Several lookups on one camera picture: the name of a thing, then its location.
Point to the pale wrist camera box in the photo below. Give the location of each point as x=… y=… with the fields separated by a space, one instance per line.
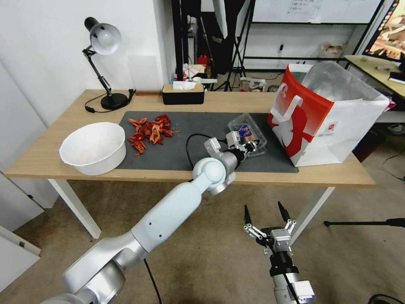
x=233 y=138
x=280 y=238

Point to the black light stand softbox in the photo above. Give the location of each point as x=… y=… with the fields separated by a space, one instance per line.
x=235 y=41

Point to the white plastic bag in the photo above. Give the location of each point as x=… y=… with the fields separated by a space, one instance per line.
x=331 y=50

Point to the red white takeout bag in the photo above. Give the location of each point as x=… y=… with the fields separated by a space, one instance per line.
x=316 y=126

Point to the white whiteboard black frame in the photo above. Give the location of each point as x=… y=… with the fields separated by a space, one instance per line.
x=316 y=11

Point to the black silver desk lamp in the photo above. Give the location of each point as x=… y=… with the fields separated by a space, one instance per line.
x=104 y=38

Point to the clear plastic takeout container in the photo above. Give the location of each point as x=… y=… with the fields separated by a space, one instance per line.
x=248 y=125

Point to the black tripod leg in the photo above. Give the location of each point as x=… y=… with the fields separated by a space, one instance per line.
x=364 y=222

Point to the black metal shelf frame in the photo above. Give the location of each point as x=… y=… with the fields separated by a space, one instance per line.
x=182 y=35

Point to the white cabinet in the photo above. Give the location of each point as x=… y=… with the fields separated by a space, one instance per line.
x=19 y=152

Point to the white plastic bowl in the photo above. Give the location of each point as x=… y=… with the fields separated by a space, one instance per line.
x=93 y=149

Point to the white tissue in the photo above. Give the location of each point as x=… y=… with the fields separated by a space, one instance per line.
x=183 y=85

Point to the wooden table white legs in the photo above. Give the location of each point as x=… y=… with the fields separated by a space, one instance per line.
x=57 y=133

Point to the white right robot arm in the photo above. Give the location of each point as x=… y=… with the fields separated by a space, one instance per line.
x=289 y=289

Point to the cardboard box with papers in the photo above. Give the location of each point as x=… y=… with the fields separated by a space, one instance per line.
x=193 y=70

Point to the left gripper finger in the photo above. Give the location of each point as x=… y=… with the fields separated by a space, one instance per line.
x=253 y=153
x=255 y=144

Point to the white sneaker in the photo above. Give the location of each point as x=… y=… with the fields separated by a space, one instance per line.
x=396 y=128

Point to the large display screen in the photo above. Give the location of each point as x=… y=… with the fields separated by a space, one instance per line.
x=390 y=31

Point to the dark grey desk mat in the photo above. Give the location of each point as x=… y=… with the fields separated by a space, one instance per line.
x=177 y=152

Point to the black wood-lid tissue box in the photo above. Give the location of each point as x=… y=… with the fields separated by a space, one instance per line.
x=183 y=96

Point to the yellow top side table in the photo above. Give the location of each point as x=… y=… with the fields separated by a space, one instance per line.
x=370 y=68

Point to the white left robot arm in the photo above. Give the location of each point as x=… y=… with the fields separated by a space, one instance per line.
x=177 y=202

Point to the red crayfish shell piece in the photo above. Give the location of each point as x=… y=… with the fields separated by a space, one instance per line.
x=139 y=147
x=155 y=132
x=138 y=137
x=168 y=132
x=138 y=122
x=163 y=120

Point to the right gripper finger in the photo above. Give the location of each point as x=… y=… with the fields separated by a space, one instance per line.
x=247 y=218
x=284 y=213

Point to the dark red box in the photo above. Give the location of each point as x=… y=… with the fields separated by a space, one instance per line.
x=368 y=145

